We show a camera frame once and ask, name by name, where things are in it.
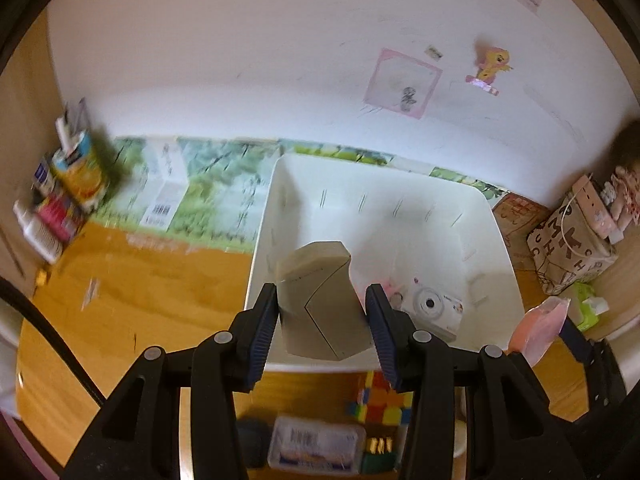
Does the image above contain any clear plastic box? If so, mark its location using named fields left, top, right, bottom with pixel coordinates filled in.
left=267, top=414, right=367, bottom=476

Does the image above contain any landscape wall poster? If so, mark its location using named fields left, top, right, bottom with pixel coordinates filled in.
left=95, top=135, right=511, bottom=256

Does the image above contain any green tissue pack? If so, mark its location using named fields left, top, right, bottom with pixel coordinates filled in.
left=570, top=282, right=610, bottom=332

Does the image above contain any pink packet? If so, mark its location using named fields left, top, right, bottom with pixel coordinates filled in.
left=508, top=296, right=572, bottom=366

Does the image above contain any cardboard box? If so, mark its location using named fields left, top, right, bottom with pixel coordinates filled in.
left=492, top=192, right=551, bottom=271

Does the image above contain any multicoloured puzzle cube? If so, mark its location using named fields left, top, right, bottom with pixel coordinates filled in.
left=346, top=371, right=416, bottom=427

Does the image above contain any white squeeze bottle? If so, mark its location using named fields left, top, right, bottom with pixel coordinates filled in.
left=14, top=200, right=63, bottom=263

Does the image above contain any letter print bag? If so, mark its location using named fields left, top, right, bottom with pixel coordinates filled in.
left=532, top=195, right=618, bottom=296

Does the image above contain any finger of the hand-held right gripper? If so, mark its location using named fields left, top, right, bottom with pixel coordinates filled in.
left=559, top=316, right=601, bottom=363

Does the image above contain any pony wall sticker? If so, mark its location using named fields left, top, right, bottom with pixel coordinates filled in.
left=466, top=44, right=515, bottom=97

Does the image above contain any white plastic bin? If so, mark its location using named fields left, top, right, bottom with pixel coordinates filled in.
left=243, top=154, right=525, bottom=373

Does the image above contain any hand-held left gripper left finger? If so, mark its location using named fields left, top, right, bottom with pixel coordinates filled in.
left=60, top=282, right=279, bottom=480

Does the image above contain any white instant camera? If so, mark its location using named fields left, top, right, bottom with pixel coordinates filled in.
left=400, top=282, right=463, bottom=343

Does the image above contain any doll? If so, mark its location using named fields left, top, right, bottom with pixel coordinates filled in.
left=602, top=120, right=640, bottom=241

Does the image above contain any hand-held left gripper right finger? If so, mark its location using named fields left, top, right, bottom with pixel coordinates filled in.
left=365, top=284, right=586, bottom=480

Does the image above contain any blue and white box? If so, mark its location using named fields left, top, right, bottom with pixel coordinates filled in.
left=30, top=157, right=58, bottom=196

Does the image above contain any black cable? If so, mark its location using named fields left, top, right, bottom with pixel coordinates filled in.
left=0, top=277, right=106, bottom=411

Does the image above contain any pale pink box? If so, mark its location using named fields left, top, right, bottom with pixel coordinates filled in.
left=572, top=175, right=623, bottom=243

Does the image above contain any white tube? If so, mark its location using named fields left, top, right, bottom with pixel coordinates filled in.
left=55, top=100, right=91, bottom=151

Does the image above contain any grey angular box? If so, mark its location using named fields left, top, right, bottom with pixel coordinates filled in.
left=276, top=241, right=375, bottom=361

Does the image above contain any orange juice carton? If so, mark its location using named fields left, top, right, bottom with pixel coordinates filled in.
left=51, top=130, right=108, bottom=211

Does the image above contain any pink drawing sticker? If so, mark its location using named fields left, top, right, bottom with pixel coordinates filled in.
left=362, top=48, right=443, bottom=120

